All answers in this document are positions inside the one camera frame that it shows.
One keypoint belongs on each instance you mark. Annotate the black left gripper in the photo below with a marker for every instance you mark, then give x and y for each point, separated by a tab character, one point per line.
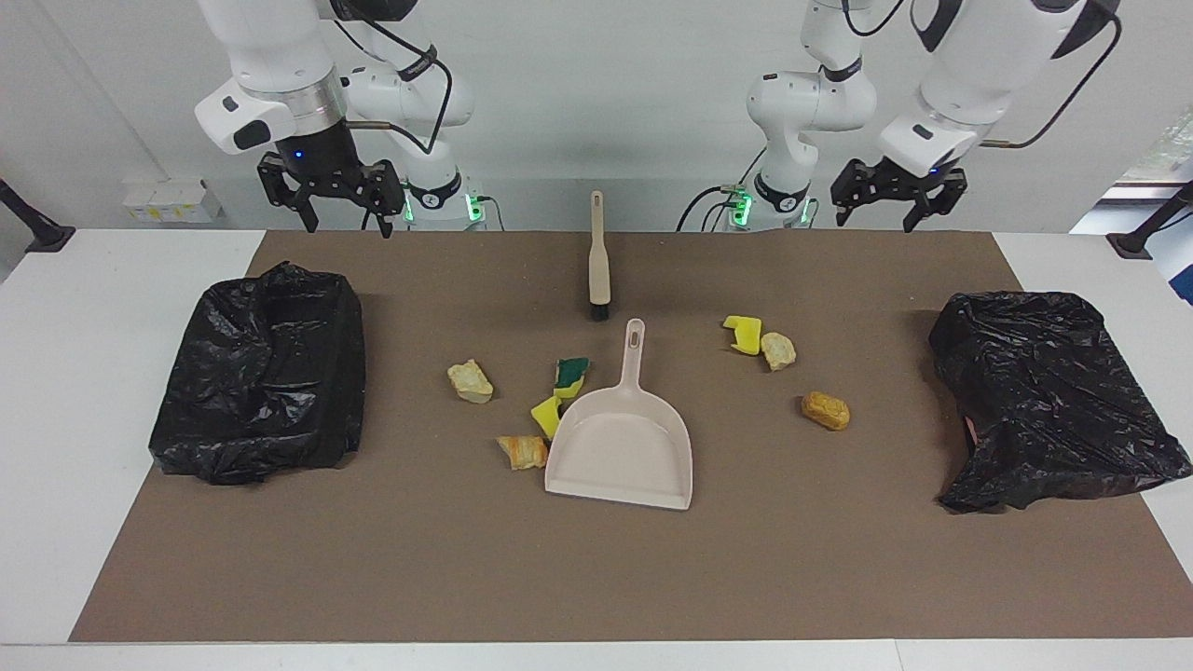
913	184

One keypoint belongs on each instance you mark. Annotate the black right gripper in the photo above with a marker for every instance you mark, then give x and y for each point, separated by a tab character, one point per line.
326	158

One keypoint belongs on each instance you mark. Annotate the pale bread chunk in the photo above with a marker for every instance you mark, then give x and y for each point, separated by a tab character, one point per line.
470	382
778	351

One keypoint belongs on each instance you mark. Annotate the brown bread roll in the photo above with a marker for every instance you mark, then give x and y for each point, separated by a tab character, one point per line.
826	411

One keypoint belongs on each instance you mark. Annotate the beige brush black bristles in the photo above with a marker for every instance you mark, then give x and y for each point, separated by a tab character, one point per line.
599	270

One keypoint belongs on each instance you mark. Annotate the green yellow sponge piece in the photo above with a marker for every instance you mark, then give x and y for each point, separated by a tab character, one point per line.
570	376

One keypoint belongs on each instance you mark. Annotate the orange croissant piece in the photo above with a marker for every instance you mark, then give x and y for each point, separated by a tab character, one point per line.
524	452

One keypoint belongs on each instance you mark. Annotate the beige plastic dustpan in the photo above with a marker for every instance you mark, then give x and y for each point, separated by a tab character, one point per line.
620	457

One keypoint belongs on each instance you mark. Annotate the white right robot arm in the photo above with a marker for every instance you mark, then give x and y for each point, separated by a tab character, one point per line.
280	47

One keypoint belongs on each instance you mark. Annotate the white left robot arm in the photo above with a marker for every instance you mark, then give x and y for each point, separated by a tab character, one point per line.
979	56

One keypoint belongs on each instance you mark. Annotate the black trash bag bin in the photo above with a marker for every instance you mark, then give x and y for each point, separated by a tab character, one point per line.
1053	410
242	410

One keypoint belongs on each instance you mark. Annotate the pink bin edge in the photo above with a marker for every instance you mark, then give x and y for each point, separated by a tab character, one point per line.
970	429

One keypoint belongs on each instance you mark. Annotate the white power strip boxes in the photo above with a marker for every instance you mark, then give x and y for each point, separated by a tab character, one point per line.
172	200

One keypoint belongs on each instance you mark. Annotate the light blue panel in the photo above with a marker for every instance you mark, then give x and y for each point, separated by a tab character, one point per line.
1182	270

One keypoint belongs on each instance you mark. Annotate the brown table mat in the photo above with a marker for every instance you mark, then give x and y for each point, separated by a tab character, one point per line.
746	559

